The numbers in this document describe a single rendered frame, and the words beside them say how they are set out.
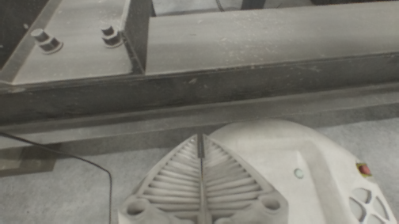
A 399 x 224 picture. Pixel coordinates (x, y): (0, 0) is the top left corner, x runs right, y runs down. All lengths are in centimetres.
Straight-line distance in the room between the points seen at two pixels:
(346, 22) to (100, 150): 105
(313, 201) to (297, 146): 16
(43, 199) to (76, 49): 89
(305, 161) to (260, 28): 46
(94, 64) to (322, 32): 38
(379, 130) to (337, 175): 78
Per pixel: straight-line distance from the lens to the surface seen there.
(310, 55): 31
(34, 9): 41
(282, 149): 60
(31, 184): 117
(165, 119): 46
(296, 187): 61
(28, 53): 36
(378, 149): 128
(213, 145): 16
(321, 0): 91
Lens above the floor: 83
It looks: 60 degrees down
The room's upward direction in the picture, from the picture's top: straight up
